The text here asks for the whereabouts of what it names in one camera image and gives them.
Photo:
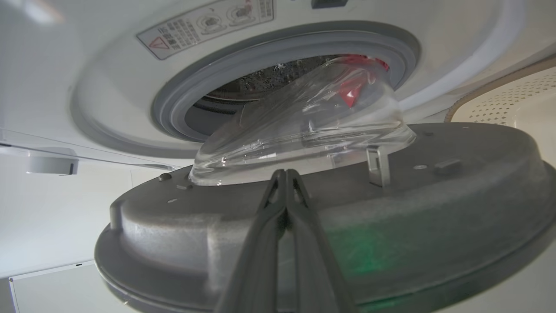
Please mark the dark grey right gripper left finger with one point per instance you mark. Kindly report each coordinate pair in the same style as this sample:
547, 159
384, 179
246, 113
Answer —
260, 261

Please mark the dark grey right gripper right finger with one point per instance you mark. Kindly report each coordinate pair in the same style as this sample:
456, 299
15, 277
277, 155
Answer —
312, 269

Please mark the grey round glass washer door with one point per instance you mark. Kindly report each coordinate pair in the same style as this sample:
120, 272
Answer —
434, 217

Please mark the red jersey with black number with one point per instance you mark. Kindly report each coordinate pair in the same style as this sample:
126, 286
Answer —
349, 92

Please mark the white front-load washing machine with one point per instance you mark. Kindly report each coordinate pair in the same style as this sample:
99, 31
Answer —
108, 87

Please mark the cream perforated laundry basket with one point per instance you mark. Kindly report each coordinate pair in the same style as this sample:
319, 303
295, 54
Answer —
512, 104

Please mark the black door lock socket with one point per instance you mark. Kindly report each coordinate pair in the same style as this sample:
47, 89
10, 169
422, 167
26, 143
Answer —
329, 3

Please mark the perforated steel washer drum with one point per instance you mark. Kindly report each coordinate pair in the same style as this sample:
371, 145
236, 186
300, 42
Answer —
260, 82

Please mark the white control dial knob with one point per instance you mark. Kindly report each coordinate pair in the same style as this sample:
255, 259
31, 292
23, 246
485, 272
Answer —
52, 166

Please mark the warning label sticker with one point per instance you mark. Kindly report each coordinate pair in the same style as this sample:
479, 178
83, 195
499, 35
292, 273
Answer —
204, 26

